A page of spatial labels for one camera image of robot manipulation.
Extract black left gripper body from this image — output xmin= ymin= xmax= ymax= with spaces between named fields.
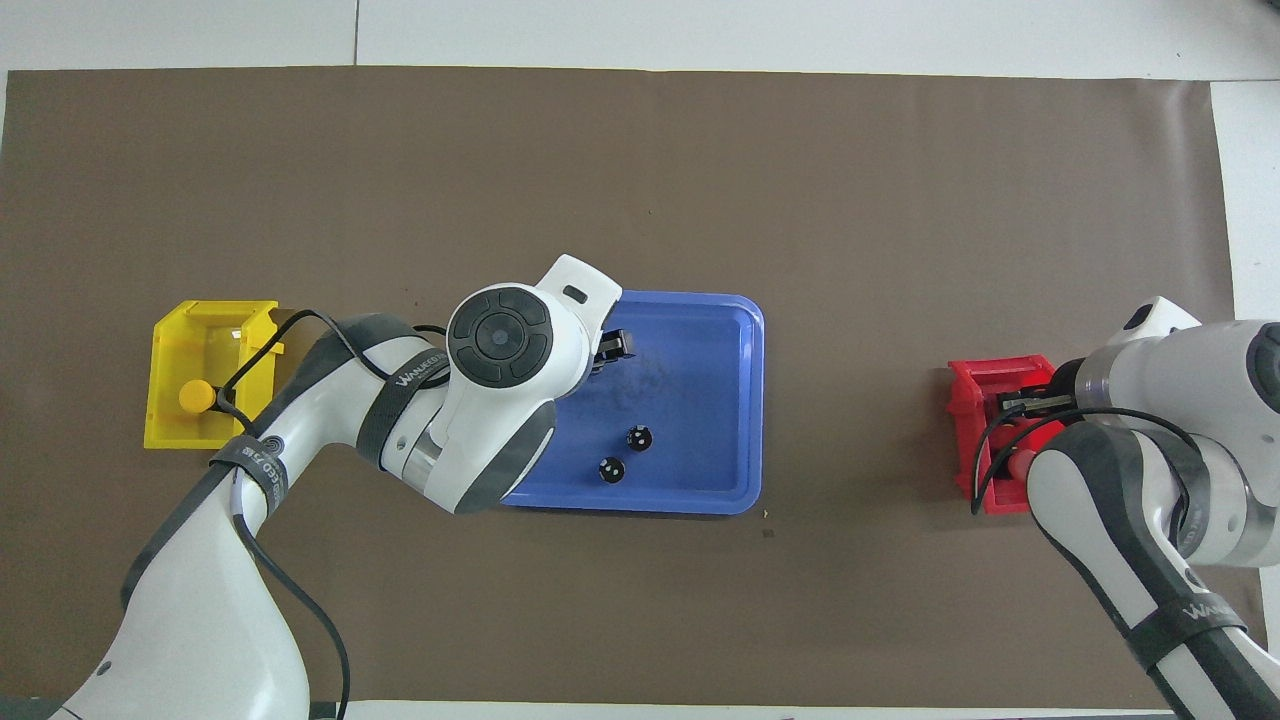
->
xmin=590 ymin=328 xmax=639 ymax=375

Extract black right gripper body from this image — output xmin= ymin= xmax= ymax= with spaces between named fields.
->
xmin=1045 ymin=360 xmax=1088 ymax=414

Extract blue plastic tray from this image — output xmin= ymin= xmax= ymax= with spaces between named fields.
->
xmin=498 ymin=290 xmax=766 ymax=517

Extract red plastic bin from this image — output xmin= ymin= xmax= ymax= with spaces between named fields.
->
xmin=948 ymin=354 xmax=1079 ymax=517

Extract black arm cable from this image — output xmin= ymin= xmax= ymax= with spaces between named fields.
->
xmin=214 ymin=309 xmax=453 ymax=720
xmin=969 ymin=398 xmax=1206 ymax=517

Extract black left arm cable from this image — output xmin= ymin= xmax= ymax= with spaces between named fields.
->
xmin=214 ymin=309 xmax=453 ymax=720

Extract yellow plastic bin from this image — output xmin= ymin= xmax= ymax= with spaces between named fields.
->
xmin=144 ymin=300 xmax=285 ymax=450

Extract brown table mat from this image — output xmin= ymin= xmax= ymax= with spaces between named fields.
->
xmin=0 ymin=65 xmax=1272 ymax=707

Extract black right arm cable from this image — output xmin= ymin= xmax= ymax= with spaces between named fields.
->
xmin=969 ymin=398 xmax=1206 ymax=517

